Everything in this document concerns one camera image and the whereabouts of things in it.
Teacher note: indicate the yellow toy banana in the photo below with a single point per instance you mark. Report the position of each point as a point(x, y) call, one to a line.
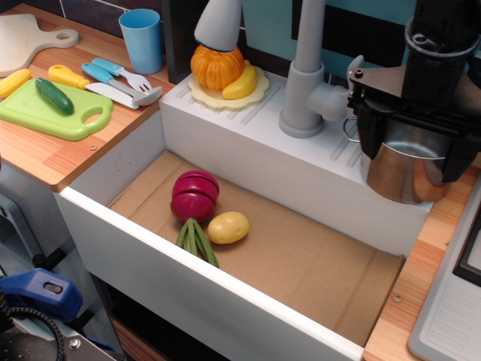
point(244, 85)

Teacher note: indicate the blue clamp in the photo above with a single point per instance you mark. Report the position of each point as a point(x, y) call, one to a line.
point(44, 291)

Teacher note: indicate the stainless steel pot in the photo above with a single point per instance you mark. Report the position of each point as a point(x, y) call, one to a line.
point(408, 167)

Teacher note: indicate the yellow handled toy knife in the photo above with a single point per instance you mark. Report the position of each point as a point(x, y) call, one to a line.
point(64, 75)

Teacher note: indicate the cream toy plate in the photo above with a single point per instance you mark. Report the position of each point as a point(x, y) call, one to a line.
point(214, 99)

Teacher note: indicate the yellow toy corn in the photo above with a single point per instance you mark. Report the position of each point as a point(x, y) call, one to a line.
point(12, 82)

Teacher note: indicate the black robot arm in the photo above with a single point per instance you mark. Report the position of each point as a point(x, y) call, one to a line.
point(438, 89)

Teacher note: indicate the red toy beet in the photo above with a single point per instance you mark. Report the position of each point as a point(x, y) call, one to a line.
point(193, 201)

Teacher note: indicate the green toy cutting board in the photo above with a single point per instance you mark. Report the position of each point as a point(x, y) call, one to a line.
point(27, 107)

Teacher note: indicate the yellow toy potato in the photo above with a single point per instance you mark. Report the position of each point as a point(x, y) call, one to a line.
point(228, 227)

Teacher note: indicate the green toy cucumber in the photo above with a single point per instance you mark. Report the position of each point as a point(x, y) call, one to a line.
point(54, 96)

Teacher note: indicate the blue plastic cup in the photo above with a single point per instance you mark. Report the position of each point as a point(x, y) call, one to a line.
point(142, 34)

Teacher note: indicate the orange toy pumpkin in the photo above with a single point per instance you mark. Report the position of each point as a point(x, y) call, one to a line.
point(216, 70)

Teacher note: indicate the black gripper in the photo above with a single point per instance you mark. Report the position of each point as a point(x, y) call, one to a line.
point(378, 96)

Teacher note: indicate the wooden cutting board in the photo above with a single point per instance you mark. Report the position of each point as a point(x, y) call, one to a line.
point(22, 40)

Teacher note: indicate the blue handled toy fork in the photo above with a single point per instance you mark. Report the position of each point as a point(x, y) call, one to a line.
point(136, 81)

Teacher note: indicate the grey toy stove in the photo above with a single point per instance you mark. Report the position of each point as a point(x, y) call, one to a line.
point(448, 326)

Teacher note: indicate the cardboard sheet in sink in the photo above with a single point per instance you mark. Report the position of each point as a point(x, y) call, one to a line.
point(331, 278)

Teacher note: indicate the white toy sink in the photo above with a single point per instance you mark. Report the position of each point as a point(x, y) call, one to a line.
point(118, 213)

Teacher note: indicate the blue handled toy spatula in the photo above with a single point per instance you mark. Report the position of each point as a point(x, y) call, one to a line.
point(138, 97)

